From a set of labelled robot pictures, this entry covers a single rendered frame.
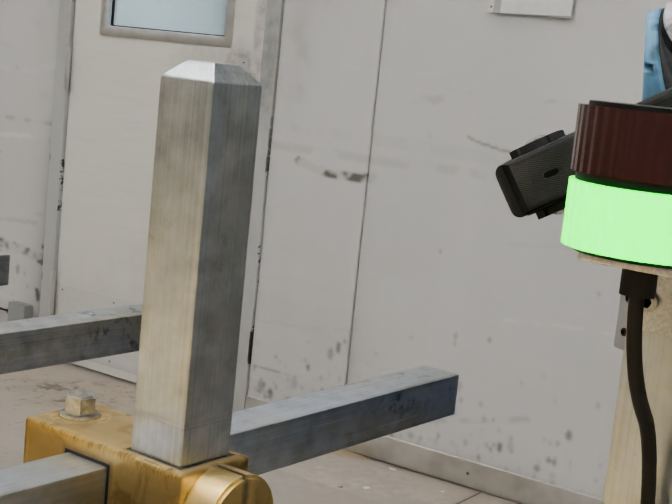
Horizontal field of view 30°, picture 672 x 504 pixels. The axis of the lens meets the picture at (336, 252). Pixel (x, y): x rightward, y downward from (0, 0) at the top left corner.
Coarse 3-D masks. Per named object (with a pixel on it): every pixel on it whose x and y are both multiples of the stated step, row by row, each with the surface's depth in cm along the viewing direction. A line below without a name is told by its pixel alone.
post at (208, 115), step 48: (192, 96) 59; (240, 96) 59; (192, 144) 59; (240, 144) 60; (192, 192) 59; (240, 192) 61; (192, 240) 59; (240, 240) 61; (144, 288) 61; (192, 288) 59; (240, 288) 62; (144, 336) 62; (192, 336) 60; (144, 384) 62; (192, 384) 60; (144, 432) 62; (192, 432) 61
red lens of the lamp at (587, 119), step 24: (576, 120) 42; (600, 120) 40; (624, 120) 40; (648, 120) 39; (576, 144) 42; (600, 144) 40; (624, 144) 40; (648, 144) 39; (576, 168) 41; (600, 168) 40; (624, 168) 40; (648, 168) 39
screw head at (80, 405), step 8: (72, 392) 67; (80, 392) 67; (88, 392) 68; (72, 400) 67; (80, 400) 66; (88, 400) 67; (64, 408) 68; (72, 408) 67; (80, 408) 66; (88, 408) 67; (64, 416) 67; (72, 416) 67; (80, 416) 67; (88, 416) 67; (96, 416) 67
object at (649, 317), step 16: (656, 112) 39; (576, 176) 42; (592, 176) 41; (656, 192) 39; (592, 256) 42; (624, 272) 42; (640, 272) 41; (656, 272) 40; (624, 288) 42; (640, 288) 42; (656, 288) 45; (640, 304) 42; (656, 304) 45; (640, 320) 42; (656, 320) 45; (640, 336) 42; (640, 352) 42; (640, 368) 43; (640, 384) 43; (640, 400) 43; (640, 416) 44; (640, 432) 44; (656, 448) 45; (656, 464) 45
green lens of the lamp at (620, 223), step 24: (576, 192) 41; (600, 192) 40; (624, 192) 40; (648, 192) 39; (576, 216) 41; (600, 216) 40; (624, 216) 40; (648, 216) 39; (576, 240) 41; (600, 240) 40; (624, 240) 40; (648, 240) 39
